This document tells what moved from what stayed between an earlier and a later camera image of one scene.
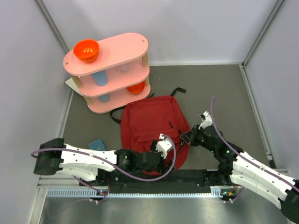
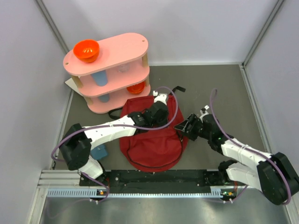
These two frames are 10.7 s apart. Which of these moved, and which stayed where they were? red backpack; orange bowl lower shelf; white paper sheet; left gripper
Moved: left gripper
Stayed: orange bowl lower shelf; white paper sheet; red backpack
